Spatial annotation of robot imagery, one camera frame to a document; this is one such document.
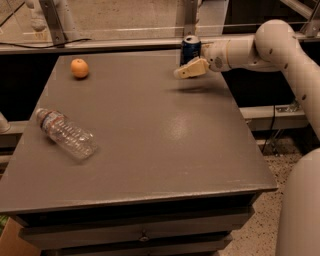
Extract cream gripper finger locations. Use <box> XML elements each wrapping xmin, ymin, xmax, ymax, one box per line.
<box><xmin>174</xmin><ymin>57</ymin><xmax>209</xmax><ymax>79</ymax></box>

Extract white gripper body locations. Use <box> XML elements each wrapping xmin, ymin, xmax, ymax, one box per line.
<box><xmin>201</xmin><ymin>40</ymin><xmax>231</xmax><ymax>72</ymax></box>

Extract blue pepsi can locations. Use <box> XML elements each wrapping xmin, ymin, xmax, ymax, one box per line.
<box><xmin>180</xmin><ymin>35</ymin><xmax>201</xmax><ymax>65</ymax></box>

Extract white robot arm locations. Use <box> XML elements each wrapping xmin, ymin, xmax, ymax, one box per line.
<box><xmin>174</xmin><ymin>20</ymin><xmax>320</xmax><ymax>256</ymax></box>

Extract clear plastic water bottle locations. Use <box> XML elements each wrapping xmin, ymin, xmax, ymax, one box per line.
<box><xmin>36</xmin><ymin>108</ymin><xmax>97</xmax><ymax>160</ymax></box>

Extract grey drawer cabinet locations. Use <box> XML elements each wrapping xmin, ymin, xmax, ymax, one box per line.
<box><xmin>0</xmin><ymin>50</ymin><xmax>276</xmax><ymax>256</ymax></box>

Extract orange fruit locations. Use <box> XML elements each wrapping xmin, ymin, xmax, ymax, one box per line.
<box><xmin>70</xmin><ymin>59</ymin><xmax>89</xmax><ymax>79</ymax></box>

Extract metal drawer knob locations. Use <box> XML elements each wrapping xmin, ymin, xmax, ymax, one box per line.
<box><xmin>139</xmin><ymin>234</ymin><xmax>150</xmax><ymax>242</ymax></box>

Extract cardboard box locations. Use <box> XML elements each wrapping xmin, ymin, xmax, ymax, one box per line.
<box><xmin>0</xmin><ymin>218</ymin><xmax>41</xmax><ymax>256</ymax></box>

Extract metal frame bracket centre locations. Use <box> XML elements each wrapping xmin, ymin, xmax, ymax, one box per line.
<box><xmin>183</xmin><ymin>0</ymin><xmax>198</xmax><ymax>36</ymax></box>

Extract metal frame bracket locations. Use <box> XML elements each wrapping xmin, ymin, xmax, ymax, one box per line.
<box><xmin>39</xmin><ymin>0</ymin><xmax>67</xmax><ymax>48</ymax></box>
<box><xmin>183</xmin><ymin>0</ymin><xmax>198</xmax><ymax>36</ymax></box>

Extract black hanging cable right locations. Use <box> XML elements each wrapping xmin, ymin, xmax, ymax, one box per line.
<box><xmin>261</xmin><ymin>105</ymin><xmax>278</xmax><ymax>156</ymax></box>

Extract metal frame bracket left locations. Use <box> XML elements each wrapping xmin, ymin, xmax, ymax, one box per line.
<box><xmin>39</xmin><ymin>0</ymin><xmax>67</xmax><ymax>48</ymax></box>

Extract black cable on rail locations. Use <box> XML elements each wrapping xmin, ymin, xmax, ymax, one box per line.
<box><xmin>0</xmin><ymin>37</ymin><xmax>93</xmax><ymax>50</ymax></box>

